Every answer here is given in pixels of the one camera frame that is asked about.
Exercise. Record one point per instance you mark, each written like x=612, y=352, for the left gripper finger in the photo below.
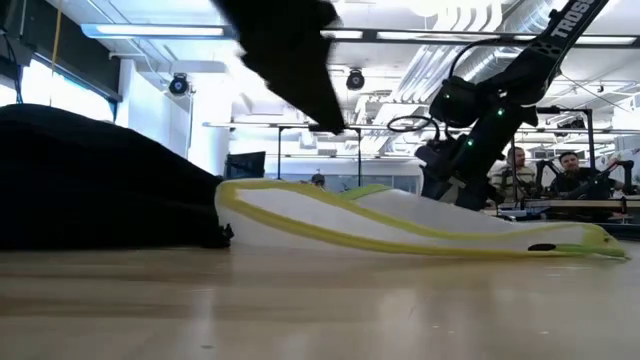
x=310, y=90

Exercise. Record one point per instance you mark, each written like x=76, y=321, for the clear mesh pouch yellow-green trim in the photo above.
x=400, y=220

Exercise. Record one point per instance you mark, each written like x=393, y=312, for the black backpack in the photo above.
x=100, y=190

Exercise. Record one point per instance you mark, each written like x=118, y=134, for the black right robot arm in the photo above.
x=530, y=70

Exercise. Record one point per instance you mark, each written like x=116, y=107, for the black ceiling spotlight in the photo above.
x=179, y=85
x=355, y=80

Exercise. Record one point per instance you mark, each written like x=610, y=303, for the black monitor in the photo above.
x=245, y=165

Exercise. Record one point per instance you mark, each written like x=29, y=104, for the long ceiling light fixture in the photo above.
x=400, y=35
x=150, y=31

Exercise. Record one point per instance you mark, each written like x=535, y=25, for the wooden workbench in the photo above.
x=600, y=204

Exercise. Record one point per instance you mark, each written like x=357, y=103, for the black metal gantry frame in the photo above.
x=575, y=110

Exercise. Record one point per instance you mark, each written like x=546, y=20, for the silver ventilation duct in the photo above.
x=525, y=15

